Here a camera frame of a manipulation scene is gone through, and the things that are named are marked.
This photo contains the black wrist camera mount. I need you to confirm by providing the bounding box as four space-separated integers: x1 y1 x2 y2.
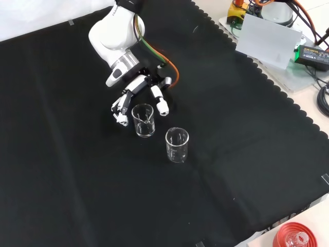
130 42 167 74

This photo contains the clear glass beaker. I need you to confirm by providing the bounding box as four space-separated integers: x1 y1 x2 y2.
131 103 156 138
164 127 190 164

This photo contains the dark power supply cable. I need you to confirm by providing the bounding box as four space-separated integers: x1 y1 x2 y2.
305 65 329 89

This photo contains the yellow stop button box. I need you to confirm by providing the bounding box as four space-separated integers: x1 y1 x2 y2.
227 0 249 26

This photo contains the black cloth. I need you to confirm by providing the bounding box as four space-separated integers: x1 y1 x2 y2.
0 0 329 247

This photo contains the black power supply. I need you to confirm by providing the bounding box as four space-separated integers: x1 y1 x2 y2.
293 45 329 73

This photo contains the pale board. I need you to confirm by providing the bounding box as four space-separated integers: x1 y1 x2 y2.
235 12 303 70

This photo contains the orange cable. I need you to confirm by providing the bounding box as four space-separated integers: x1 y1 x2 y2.
291 0 320 45
133 14 180 90

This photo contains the black coiled cable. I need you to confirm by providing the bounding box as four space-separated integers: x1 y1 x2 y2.
317 81 329 117

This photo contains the green cable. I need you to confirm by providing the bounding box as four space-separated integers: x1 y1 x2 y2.
133 14 168 68

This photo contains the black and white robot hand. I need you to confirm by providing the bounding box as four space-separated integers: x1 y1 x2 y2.
110 66 173 127

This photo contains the red ribbed ring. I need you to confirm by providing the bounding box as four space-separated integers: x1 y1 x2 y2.
272 222 320 247

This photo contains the grey metal base plate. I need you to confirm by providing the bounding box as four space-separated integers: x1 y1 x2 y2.
217 15 329 94

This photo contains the clear round-bottom flask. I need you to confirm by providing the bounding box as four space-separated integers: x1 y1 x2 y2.
284 232 309 247

